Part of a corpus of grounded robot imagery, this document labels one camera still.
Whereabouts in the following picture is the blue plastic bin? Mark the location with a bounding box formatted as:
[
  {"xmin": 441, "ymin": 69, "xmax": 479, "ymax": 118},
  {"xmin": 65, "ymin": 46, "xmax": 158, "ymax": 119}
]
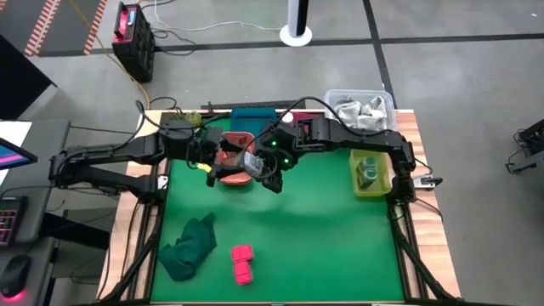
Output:
[{"xmin": 230, "ymin": 107, "xmax": 278, "ymax": 138}]

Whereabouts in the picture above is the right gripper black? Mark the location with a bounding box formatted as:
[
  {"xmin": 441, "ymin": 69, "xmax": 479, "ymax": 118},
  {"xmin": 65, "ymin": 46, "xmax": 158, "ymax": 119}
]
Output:
[{"xmin": 243, "ymin": 130, "xmax": 299, "ymax": 195}]

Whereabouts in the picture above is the orange plastic bin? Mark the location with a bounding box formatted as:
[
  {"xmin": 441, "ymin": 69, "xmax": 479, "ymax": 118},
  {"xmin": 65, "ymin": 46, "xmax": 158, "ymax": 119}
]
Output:
[{"xmin": 213, "ymin": 131, "xmax": 257, "ymax": 187}]

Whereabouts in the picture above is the pink plastic bin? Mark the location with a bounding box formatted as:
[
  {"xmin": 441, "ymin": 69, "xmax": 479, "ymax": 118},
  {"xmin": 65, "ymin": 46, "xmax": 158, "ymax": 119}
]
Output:
[{"xmin": 292, "ymin": 110, "xmax": 325, "ymax": 124}]

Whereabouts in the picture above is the dark green cloth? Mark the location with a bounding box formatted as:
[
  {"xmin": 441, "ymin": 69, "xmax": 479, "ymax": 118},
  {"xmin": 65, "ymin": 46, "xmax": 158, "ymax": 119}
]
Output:
[{"xmin": 157, "ymin": 212, "xmax": 218, "ymax": 283}]

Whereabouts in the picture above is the black crate with red top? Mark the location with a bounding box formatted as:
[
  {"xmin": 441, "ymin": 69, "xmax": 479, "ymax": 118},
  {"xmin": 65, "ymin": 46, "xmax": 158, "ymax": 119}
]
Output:
[{"xmin": 110, "ymin": 1, "xmax": 156, "ymax": 83}]

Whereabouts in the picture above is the white tower fan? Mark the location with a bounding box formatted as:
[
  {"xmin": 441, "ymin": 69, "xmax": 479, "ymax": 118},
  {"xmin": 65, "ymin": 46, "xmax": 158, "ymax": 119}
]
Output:
[{"xmin": 278, "ymin": 0, "xmax": 314, "ymax": 48}]

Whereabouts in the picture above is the yellow floor cable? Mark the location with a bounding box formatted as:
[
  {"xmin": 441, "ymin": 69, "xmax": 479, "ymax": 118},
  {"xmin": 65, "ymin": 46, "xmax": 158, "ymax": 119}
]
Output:
[{"xmin": 66, "ymin": 0, "xmax": 151, "ymax": 111}]

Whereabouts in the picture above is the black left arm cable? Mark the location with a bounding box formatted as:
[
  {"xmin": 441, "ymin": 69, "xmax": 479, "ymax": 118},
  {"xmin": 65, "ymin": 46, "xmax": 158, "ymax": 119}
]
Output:
[{"xmin": 134, "ymin": 99, "xmax": 201, "ymax": 133}]

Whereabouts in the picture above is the black partition panel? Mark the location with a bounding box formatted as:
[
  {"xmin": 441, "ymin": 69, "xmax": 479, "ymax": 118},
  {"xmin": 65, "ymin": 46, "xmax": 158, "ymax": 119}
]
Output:
[{"xmin": 0, "ymin": 33, "xmax": 57, "ymax": 122}]

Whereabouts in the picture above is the pink toy block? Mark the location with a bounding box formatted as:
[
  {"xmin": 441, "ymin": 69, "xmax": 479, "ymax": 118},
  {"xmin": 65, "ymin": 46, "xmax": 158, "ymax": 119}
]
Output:
[{"xmin": 233, "ymin": 260, "xmax": 254, "ymax": 286}]

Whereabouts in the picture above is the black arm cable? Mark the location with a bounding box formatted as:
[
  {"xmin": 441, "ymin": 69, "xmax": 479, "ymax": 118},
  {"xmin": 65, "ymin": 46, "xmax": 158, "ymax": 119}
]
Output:
[
  {"xmin": 134, "ymin": 99, "xmax": 201, "ymax": 133},
  {"xmin": 250, "ymin": 96, "xmax": 386, "ymax": 148}
]

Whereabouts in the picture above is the white floor cable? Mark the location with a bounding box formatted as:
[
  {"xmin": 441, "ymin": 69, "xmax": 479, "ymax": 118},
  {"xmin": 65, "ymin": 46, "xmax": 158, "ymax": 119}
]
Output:
[{"xmin": 151, "ymin": 0, "xmax": 285, "ymax": 34}]

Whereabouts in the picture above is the small potted succulent plant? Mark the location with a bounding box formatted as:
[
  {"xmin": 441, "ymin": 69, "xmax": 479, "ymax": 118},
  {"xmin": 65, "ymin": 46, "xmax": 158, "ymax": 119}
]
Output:
[{"xmin": 173, "ymin": 110, "xmax": 204, "ymax": 128}]

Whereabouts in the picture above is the black computer mouse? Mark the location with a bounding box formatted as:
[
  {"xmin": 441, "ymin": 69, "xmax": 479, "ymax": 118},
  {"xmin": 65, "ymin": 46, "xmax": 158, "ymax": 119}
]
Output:
[{"xmin": 0, "ymin": 254, "xmax": 32, "ymax": 299}]

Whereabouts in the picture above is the computer monitor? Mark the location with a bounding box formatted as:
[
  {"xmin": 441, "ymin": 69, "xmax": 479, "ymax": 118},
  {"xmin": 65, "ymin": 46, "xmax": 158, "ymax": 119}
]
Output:
[{"xmin": 0, "ymin": 137, "xmax": 39, "ymax": 172}]

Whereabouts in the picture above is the smoked paprika tin red lid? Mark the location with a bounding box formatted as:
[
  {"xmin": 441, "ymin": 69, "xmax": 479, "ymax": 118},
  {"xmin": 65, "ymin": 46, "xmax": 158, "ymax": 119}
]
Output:
[{"xmin": 230, "ymin": 243, "xmax": 255, "ymax": 263}]

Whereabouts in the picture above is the grey crumpled cloth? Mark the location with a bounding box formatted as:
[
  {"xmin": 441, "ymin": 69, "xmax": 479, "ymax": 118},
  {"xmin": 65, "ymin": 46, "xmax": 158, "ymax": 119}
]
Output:
[{"xmin": 333, "ymin": 96, "xmax": 388, "ymax": 131}]

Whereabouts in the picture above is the black machine with cables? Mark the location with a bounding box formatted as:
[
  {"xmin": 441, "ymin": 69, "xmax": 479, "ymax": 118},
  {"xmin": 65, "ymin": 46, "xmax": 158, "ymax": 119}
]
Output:
[{"xmin": 504, "ymin": 117, "xmax": 544, "ymax": 175}]

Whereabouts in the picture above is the clear plastic storage container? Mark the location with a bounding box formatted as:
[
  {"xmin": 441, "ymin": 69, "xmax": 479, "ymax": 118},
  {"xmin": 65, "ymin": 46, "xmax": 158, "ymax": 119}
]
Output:
[{"xmin": 323, "ymin": 88, "xmax": 398, "ymax": 133}]

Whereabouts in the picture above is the green table mat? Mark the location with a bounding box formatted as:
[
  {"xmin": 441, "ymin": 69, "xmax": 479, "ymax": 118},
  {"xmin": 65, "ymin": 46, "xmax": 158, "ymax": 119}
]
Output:
[{"xmin": 150, "ymin": 116, "xmax": 405, "ymax": 303}]

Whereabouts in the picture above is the grey desk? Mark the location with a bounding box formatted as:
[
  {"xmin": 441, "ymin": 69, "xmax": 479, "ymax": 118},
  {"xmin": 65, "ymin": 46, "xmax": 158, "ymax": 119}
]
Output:
[{"xmin": 0, "ymin": 119, "xmax": 72, "ymax": 306}]

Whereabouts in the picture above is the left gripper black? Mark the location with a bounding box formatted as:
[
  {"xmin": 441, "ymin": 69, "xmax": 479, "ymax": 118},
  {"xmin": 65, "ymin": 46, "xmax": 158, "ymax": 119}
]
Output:
[{"xmin": 192, "ymin": 125, "xmax": 247, "ymax": 189}]

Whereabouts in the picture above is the yellow plastic bin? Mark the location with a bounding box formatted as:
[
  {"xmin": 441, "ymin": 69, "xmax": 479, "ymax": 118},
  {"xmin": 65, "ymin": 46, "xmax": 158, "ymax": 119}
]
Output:
[{"xmin": 348, "ymin": 148, "xmax": 394, "ymax": 198}]

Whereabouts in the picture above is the backlit computer keyboard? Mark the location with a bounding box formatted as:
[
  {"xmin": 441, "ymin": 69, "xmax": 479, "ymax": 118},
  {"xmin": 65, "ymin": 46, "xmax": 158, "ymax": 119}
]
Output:
[{"xmin": 0, "ymin": 195, "xmax": 29, "ymax": 248}]

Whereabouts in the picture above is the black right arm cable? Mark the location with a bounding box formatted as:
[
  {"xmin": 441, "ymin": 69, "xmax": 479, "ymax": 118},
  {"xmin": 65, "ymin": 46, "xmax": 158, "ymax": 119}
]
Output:
[{"xmin": 250, "ymin": 96, "xmax": 386, "ymax": 148}]

